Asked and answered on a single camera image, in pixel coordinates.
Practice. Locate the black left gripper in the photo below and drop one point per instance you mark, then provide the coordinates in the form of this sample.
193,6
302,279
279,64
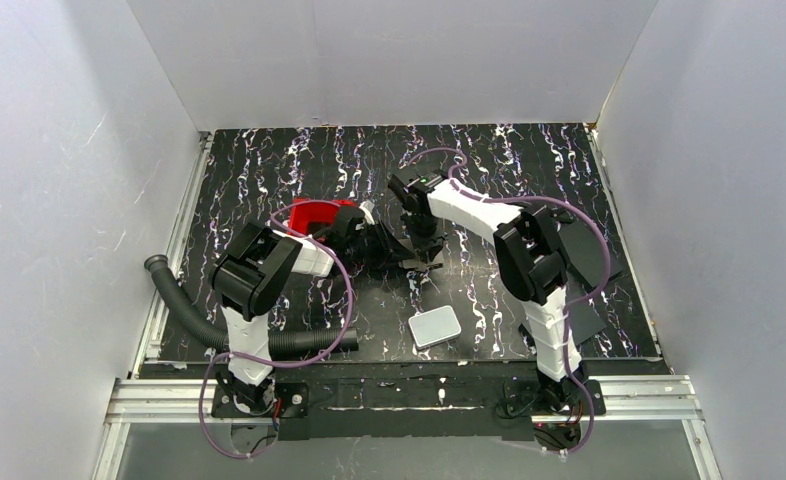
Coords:
380,241

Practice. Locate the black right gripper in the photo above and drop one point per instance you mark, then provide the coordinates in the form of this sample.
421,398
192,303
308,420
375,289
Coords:
423,240

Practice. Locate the grey leather card holder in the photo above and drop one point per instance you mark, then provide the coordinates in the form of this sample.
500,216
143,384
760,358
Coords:
415,265

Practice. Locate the silver metal tin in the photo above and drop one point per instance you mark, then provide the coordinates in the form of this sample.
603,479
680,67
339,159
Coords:
432,327

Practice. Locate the red plastic bin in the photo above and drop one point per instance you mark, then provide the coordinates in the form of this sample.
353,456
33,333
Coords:
307,216

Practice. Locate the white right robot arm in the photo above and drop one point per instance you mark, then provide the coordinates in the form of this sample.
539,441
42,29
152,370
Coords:
531,257

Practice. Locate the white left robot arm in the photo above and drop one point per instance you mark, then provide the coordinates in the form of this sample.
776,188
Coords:
249,279

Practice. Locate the black flat plate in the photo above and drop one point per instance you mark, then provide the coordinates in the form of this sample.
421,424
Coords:
585,255
584,320

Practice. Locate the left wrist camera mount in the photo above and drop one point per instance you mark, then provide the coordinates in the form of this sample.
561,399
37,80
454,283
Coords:
367,207

